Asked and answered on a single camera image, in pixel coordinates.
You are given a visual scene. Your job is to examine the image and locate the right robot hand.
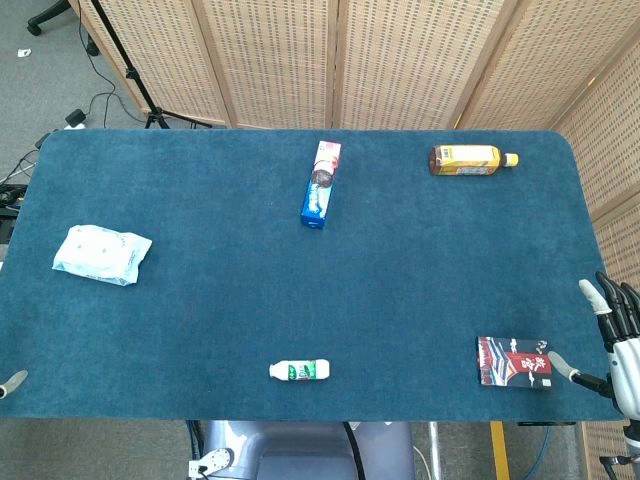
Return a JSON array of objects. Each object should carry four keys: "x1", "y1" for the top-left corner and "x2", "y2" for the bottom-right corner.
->
[{"x1": 547, "y1": 271, "x2": 640, "y2": 417}]

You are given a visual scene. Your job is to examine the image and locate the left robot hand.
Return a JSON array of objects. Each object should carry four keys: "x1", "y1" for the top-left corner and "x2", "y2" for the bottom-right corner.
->
[{"x1": 0, "y1": 369, "x2": 29, "y2": 400}]

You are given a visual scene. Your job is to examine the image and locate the light blue wet wipes pack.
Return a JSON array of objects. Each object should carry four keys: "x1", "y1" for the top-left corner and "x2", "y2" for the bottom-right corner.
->
[{"x1": 51, "y1": 224, "x2": 153, "y2": 287}]

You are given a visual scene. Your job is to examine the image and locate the red black printed packet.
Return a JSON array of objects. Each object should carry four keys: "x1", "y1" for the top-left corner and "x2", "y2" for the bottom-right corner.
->
[{"x1": 477, "y1": 335, "x2": 557, "y2": 390}]

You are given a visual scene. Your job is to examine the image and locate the black electronic equipment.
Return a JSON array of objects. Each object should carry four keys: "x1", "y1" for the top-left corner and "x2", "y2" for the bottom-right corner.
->
[{"x1": 0, "y1": 183, "x2": 29, "y2": 244}]

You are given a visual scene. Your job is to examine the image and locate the silver table leg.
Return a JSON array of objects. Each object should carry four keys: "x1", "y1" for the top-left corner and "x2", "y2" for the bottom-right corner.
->
[{"x1": 428, "y1": 422, "x2": 443, "y2": 480}]

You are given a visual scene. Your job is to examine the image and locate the white round robot flange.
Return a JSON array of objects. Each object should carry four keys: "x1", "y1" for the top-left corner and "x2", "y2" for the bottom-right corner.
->
[{"x1": 188, "y1": 448, "x2": 235, "y2": 479}]

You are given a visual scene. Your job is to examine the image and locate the amber tea bottle yellow cap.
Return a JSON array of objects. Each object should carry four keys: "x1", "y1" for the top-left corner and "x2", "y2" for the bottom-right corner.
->
[{"x1": 427, "y1": 144, "x2": 520, "y2": 177}]

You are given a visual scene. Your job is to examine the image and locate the small white green milk bottle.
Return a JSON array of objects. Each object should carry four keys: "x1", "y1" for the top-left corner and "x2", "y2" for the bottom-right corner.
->
[{"x1": 268, "y1": 358, "x2": 331, "y2": 383}]

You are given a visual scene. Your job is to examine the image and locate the grey blue robot torso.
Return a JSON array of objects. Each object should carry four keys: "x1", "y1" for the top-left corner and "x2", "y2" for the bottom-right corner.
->
[{"x1": 192, "y1": 420, "x2": 416, "y2": 480}]

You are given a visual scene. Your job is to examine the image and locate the blue felt table cover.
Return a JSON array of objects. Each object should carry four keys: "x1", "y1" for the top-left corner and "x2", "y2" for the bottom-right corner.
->
[{"x1": 0, "y1": 128, "x2": 624, "y2": 422}]

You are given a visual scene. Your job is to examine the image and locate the black tripod stand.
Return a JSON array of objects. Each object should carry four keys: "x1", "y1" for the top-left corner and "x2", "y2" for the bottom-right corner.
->
[{"x1": 89, "y1": 0, "x2": 214, "y2": 130}]

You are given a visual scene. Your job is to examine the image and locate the blue cookie box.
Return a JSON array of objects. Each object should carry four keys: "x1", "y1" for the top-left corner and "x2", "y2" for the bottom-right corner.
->
[{"x1": 299, "y1": 140, "x2": 344, "y2": 230}]

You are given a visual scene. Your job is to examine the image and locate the black office chair base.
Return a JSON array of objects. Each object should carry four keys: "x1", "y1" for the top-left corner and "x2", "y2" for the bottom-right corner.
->
[{"x1": 27, "y1": 0, "x2": 100, "y2": 56}]

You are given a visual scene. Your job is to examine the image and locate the blue cable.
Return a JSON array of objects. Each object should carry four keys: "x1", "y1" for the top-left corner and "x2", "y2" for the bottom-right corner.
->
[{"x1": 528, "y1": 424, "x2": 554, "y2": 480}]

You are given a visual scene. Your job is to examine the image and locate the grey cable bundle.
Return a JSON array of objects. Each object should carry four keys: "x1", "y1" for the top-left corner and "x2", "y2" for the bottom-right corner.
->
[{"x1": 0, "y1": 148, "x2": 41, "y2": 187}]

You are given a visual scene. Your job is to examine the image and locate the black torso cable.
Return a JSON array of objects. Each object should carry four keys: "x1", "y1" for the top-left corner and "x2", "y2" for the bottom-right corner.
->
[{"x1": 342, "y1": 422, "x2": 367, "y2": 480}]

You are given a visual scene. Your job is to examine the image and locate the thin black floor cable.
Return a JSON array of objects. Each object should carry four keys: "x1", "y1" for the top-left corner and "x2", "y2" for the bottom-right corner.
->
[{"x1": 76, "y1": 9, "x2": 147, "y2": 127}]

